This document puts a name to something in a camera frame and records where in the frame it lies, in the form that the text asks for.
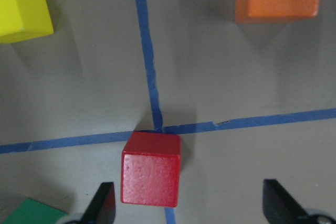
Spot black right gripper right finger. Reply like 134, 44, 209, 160
262, 179, 312, 224

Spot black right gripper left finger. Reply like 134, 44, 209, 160
81, 182, 116, 224

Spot red wooden block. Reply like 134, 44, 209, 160
120, 131, 181, 208

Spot green wooden block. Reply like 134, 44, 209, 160
1, 198, 68, 224

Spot yellow wooden block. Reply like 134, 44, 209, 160
1, 0, 54, 44

